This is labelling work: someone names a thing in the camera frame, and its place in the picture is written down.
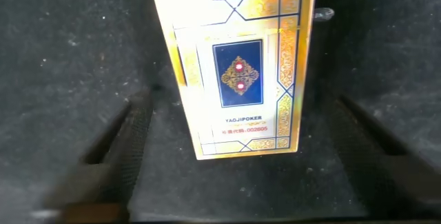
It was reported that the gold bordered card box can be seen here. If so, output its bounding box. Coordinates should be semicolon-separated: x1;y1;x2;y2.
153;0;318;161

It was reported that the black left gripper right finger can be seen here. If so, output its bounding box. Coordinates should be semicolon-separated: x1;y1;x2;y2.
330;94;441;218

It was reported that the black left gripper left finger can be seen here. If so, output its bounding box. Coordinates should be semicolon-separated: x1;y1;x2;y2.
43;89;155;218

